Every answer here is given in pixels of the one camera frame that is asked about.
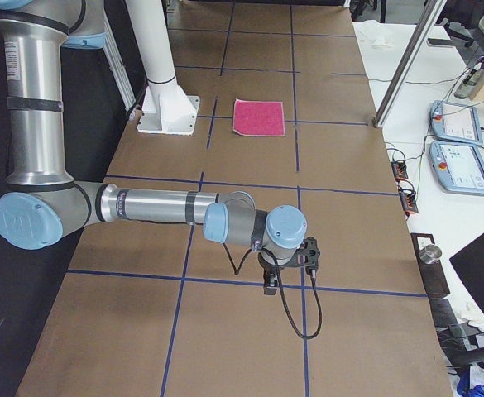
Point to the black rectangular tray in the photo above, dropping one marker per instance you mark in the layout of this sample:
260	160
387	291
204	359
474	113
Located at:
433	277

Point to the white mounting post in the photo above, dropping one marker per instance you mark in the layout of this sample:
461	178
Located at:
166	109

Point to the black smartphone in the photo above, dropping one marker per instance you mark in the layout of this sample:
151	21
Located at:
436	42

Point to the small steel cup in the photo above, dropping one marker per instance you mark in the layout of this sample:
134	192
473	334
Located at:
430	254

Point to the blue teach pendant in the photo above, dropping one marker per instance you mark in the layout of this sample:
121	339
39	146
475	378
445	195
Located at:
455	122
458	167

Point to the orange connector block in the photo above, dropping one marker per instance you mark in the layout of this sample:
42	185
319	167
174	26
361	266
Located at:
408	201
399	169

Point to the far blue teach pendant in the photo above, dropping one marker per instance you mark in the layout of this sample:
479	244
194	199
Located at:
455	122

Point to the pink towel white trim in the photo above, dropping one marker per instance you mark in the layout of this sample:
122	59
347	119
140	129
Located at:
258	118

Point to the black office chair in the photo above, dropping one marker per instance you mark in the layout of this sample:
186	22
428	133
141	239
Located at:
467	13

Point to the far orange connector block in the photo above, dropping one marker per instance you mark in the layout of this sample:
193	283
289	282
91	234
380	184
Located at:
399	169

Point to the aluminium frame post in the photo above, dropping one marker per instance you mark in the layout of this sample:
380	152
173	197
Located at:
427	20

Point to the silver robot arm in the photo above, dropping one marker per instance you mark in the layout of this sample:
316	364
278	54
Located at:
46	203

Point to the near blue teach pendant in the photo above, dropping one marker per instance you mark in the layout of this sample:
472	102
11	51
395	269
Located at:
458	167

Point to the near orange connector block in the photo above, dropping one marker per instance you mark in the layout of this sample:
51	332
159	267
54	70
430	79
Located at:
408	201

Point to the crumpled white tissue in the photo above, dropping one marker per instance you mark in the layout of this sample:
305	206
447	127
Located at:
382	43

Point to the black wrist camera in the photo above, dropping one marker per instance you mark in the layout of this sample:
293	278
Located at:
308	253

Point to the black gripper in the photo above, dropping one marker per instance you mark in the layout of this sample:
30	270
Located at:
269	269

